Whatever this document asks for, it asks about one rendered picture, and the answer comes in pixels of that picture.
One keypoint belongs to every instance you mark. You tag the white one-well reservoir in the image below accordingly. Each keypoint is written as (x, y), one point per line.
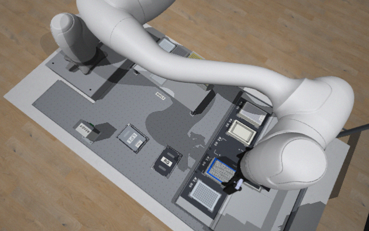
(241, 132)

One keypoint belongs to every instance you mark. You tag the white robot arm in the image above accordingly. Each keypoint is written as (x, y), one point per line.
(310, 113)

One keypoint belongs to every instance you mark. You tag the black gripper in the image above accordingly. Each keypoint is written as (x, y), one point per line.
(230, 187)

